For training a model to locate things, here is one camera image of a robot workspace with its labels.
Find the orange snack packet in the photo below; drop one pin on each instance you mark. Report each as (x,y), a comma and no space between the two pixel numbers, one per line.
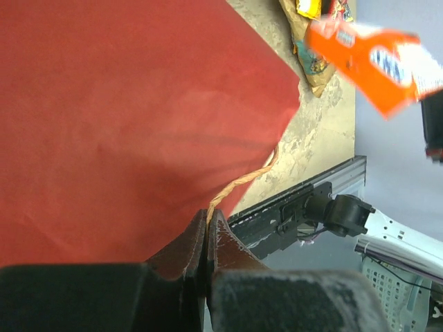
(390,67)

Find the yellow snack packet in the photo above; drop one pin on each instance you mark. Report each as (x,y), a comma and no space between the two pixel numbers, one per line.
(309,8)

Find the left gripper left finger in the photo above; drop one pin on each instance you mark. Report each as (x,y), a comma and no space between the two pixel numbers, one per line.
(163,293)

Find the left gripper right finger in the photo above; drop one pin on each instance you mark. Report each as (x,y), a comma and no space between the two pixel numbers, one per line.
(245,295)

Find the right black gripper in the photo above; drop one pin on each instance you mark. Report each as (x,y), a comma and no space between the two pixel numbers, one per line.
(432,118)

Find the red snack packet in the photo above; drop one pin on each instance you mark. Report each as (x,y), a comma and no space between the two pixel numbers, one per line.
(340,10)

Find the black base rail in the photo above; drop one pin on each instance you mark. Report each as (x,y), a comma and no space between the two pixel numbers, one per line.
(276,223)

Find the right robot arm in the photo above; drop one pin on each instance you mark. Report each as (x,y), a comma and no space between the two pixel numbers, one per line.
(378,236)

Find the red paper bag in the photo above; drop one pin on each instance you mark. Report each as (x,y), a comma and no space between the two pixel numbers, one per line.
(120,119)

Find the white plastic basket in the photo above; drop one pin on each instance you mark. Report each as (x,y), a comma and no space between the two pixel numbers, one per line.
(404,296)

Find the brown chips bag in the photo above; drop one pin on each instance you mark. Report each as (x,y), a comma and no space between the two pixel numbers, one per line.
(317,70)

